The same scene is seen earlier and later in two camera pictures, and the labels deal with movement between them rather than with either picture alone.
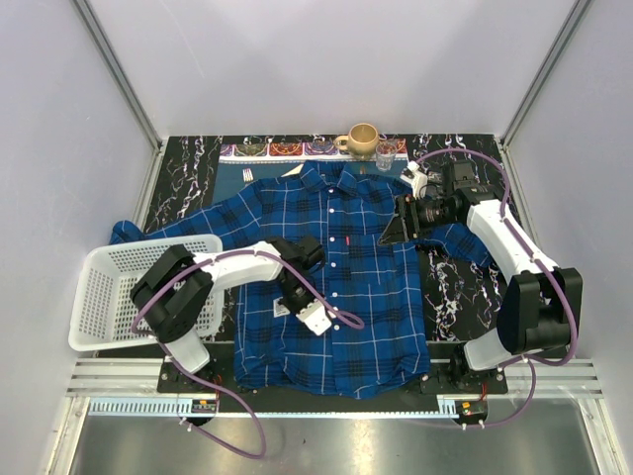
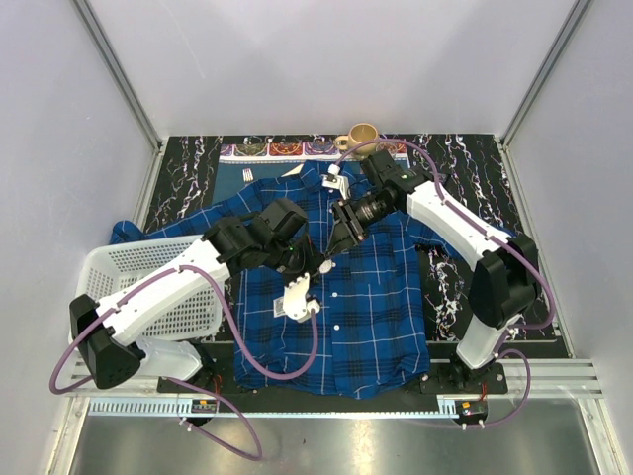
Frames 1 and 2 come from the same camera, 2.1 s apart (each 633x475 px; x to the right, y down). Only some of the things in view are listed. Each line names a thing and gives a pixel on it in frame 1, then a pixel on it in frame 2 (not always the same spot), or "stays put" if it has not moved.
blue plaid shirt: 380,340 stays put
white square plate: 294,171 stays put
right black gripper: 406,224 to 347,231
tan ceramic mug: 360,142 stays put
